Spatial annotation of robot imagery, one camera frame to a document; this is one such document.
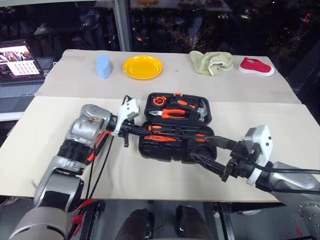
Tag yellow plastic plate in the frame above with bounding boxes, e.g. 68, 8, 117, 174
122, 55, 164, 81

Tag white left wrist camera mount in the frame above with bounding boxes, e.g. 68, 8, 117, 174
111, 98, 140, 137

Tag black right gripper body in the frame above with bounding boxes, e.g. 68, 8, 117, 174
225, 140, 261, 180

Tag black tool case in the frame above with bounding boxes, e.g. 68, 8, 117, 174
137, 91, 218, 165

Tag white window frame beam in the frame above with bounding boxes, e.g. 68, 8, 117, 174
0, 0, 116, 8

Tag orange black tape measure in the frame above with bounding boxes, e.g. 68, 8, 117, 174
152, 95, 167, 107

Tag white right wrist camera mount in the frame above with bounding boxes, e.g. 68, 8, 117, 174
243, 124, 273, 186

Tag black table leg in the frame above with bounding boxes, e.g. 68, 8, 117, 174
79, 199, 101, 240
213, 202, 236, 240

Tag light blue foam block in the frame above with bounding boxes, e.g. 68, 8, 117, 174
95, 54, 113, 81

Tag open laptop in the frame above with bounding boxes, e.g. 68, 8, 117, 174
0, 38, 46, 114

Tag orange handled pliers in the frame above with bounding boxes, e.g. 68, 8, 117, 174
149, 107, 187, 121

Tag white sneaker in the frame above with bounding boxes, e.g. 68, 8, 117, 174
237, 209, 263, 217

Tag claw hammer orange black handle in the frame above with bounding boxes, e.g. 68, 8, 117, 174
169, 97, 209, 122

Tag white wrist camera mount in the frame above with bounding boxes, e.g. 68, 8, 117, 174
111, 98, 140, 137
243, 124, 273, 186

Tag orange black utility knife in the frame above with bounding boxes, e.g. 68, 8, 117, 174
87, 131, 111, 164

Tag orange voltage tester pen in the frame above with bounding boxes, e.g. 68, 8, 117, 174
144, 134, 177, 143

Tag grey metal window pillar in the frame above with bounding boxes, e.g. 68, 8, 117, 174
113, 0, 134, 52

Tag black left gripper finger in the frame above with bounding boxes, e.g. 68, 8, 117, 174
127, 129, 152, 138
126, 123, 148, 132

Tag beige table cover sheet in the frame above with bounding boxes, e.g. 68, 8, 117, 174
0, 96, 320, 203
33, 48, 302, 105

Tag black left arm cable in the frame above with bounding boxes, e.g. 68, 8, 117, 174
84, 133, 114, 204

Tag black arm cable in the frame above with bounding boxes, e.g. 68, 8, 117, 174
259, 166, 320, 175
84, 133, 114, 204

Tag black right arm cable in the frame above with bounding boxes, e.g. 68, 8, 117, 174
259, 166, 320, 175

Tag red white shoe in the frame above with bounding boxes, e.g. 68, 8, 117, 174
237, 56, 276, 77

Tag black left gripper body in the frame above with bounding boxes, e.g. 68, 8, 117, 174
118, 123, 131, 148

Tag light green towel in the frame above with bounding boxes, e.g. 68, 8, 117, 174
189, 50, 235, 77

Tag dark rounded shape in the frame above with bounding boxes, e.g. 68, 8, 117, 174
119, 208, 155, 240
174, 204, 209, 240

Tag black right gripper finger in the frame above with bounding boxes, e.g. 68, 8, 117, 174
205, 135, 238, 152
189, 152, 230, 183

